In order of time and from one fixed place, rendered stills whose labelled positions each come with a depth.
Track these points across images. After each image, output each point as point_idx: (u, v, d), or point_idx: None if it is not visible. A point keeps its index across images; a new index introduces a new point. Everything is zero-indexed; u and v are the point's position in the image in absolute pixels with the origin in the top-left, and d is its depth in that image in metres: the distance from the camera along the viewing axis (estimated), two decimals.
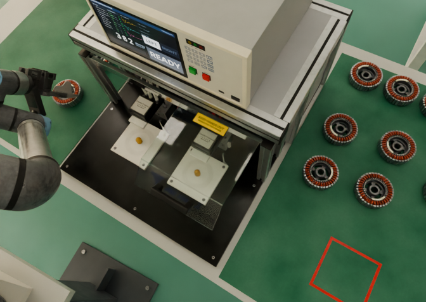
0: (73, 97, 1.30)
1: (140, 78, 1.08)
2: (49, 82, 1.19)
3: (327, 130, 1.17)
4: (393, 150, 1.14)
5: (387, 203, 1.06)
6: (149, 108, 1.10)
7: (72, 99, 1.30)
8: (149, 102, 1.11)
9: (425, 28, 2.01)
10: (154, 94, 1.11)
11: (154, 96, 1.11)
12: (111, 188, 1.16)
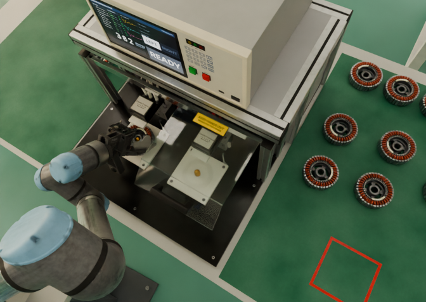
0: None
1: (140, 78, 1.08)
2: (129, 140, 1.09)
3: (327, 130, 1.17)
4: (393, 150, 1.14)
5: (387, 203, 1.06)
6: (149, 108, 1.10)
7: None
8: (149, 102, 1.11)
9: (425, 28, 2.01)
10: (154, 94, 1.11)
11: (154, 96, 1.11)
12: (111, 188, 1.16)
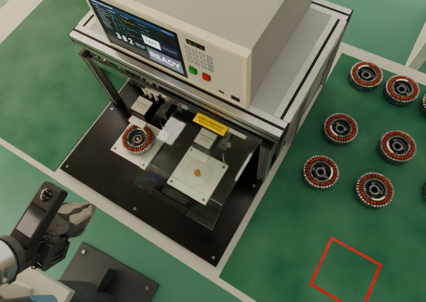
0: (144, 147, 1.16)
1: (140, 78, 1.08)
2: None
3: (327, 130, 1.17)
4: (393, 150, 1.14)
5: (387, 203, 1.06)
6: (149, 108, 1.10)
7: (142, 150, 1.16)
8: (149, 102, 1.11)
9: (425, 28, 2.01)
10: (154, 94, 1.11)
11: (154, 96, 1.11)
12: (111, 188, 1.16)
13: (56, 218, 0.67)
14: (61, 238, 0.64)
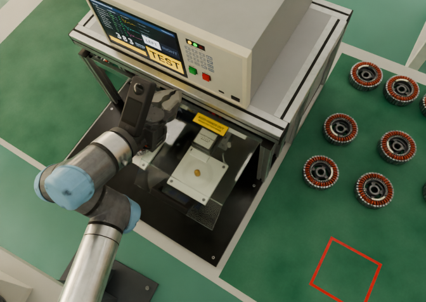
0: None
1: None
2: None
3: (327, 130, 1.17)
4: (393, 150, 1.14)
5: (387, 203, 1.06)
6: None
7: (142, 150, 1.16)
8: None
9: (425, 28, 2.01)
10: None
11: None
12: (111, 188, 1.16)
13: (151, 107, 0.74)
14: (160, 124, 0.72)
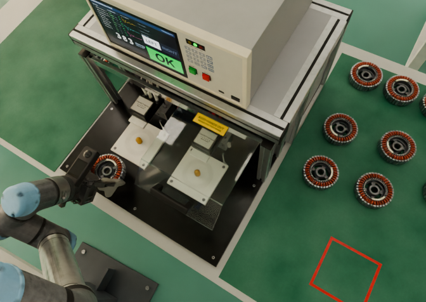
0: None
1: (140, 78, 1.08)
2: None
3: (327, 130, 1.17)
4: (393, 150, 1.14)
5: (387, 203, 1.06)
6: (149, 108, 1.10)
7: None
8: (149, 102, 1.11)
9: (425, 28, 2.01)
10: (154, 94, 1.11)
11: (154, 96, 1.11)
12: None
13: (90, 172, 1.03)
14: (94, 184, 1.00)
